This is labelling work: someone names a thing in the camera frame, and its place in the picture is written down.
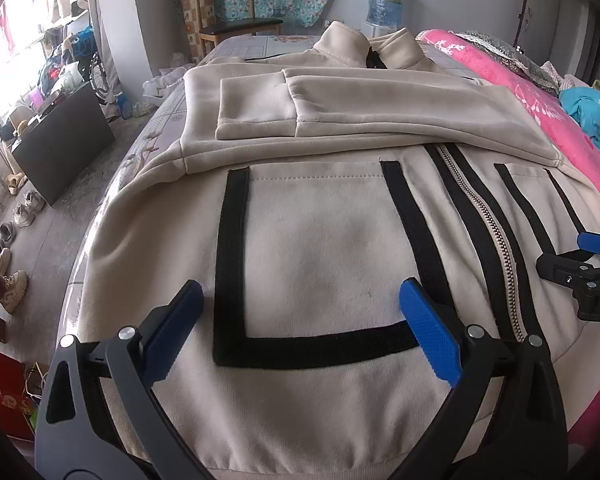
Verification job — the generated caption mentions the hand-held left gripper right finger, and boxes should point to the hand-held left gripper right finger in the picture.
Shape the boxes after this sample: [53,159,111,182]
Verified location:
[399,277,568,480]

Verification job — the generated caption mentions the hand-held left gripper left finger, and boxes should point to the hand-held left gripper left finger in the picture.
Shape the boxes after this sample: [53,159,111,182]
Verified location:
[36,280,216,480]

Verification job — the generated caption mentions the bed with floral sheet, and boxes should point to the bed with floral sheet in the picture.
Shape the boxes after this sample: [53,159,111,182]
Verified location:
[62,34,486,341]

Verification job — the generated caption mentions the row of shoes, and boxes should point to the row of shoes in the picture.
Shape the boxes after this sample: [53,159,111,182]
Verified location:
[0,171,47,315]

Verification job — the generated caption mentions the beige zip jacket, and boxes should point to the beige zip jacket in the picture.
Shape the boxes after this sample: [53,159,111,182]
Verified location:
[77,21,600,480]

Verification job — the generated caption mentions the grey patterned pillow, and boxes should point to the grey patterned pillow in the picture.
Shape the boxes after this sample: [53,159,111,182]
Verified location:
[455,31,546,86]

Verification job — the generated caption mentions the white plastic bags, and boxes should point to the white plastic bags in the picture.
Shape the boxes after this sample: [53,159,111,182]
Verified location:
[142,66,188,101]

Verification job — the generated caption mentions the blue bag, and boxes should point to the blue bag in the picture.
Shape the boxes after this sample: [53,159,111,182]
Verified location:
[72,27,97,57]

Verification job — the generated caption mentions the blue water bottle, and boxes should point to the blue water bottle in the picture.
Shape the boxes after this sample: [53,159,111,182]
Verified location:
[369,0,407,28]

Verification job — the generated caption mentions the grey door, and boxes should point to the grey door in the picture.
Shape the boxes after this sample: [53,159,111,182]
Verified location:
[515,0,563,68]

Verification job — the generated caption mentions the turquoise garment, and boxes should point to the turquoise garment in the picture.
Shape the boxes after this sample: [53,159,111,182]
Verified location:
[560,80,600,166]

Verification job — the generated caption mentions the pink floral blanket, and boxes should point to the pink floral blanket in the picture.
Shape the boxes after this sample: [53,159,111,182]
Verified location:
[415,29,600,466]

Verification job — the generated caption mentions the pink folded cloth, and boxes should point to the pink folded cloth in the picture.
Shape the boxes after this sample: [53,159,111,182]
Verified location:
[540,60,588,93]

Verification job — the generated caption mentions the black cabinet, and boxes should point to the black cabinet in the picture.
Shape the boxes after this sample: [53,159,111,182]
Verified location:
[11,81,116,207]

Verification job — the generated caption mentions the wooden chair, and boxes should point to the wooden chair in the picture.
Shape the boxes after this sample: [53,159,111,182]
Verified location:
[192,0,284,51]

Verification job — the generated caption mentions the red box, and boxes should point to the red box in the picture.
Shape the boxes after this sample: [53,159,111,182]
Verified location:
[0,345,36,441]

